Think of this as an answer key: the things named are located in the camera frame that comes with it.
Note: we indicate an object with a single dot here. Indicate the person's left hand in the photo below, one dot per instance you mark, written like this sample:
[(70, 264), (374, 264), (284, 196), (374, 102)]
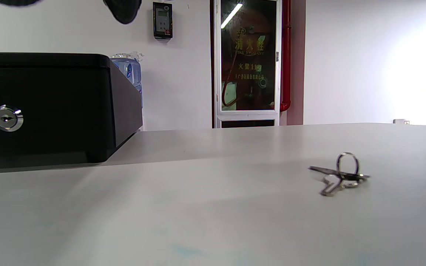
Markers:
[(124, 11)]

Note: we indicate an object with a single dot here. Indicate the black cash drawer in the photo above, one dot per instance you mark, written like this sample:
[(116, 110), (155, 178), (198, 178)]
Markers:
[(50, 107)]

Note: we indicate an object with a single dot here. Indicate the silver key bunch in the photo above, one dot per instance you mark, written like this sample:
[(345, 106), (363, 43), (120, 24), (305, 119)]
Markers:
[(340, 177)]

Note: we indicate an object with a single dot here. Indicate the glass door fire hydrant cabinet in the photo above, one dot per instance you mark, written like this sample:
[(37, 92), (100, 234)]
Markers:
[(248, 66)]

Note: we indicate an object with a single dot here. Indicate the red vertical pipe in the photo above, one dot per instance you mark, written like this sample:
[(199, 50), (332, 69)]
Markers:
[(285, 55)]

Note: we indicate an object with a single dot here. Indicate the black wall control panel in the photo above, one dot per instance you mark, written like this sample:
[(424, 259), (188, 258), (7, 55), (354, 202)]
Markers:
[(162, 20)]

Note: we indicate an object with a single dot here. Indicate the white wall socket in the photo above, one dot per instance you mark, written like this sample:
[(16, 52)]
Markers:
[(401, 122)]

